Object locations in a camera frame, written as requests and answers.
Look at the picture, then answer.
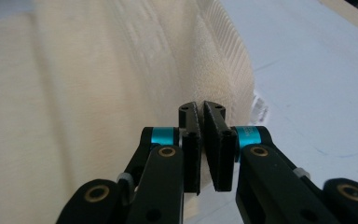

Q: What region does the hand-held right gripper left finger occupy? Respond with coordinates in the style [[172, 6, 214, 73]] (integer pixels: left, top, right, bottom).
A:
[[141, 101, 204, 196]]

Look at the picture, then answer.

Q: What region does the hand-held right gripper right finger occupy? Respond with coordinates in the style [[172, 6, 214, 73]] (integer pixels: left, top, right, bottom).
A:
[[201, 99, 273, 193]]

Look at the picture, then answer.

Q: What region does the cream terry towel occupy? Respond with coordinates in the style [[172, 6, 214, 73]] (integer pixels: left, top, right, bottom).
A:
[[0, 0, 270, 224]]

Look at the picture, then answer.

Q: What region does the white foam grid mat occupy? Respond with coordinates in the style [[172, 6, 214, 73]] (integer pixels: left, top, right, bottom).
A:
[[0, 0, 358, 224]]

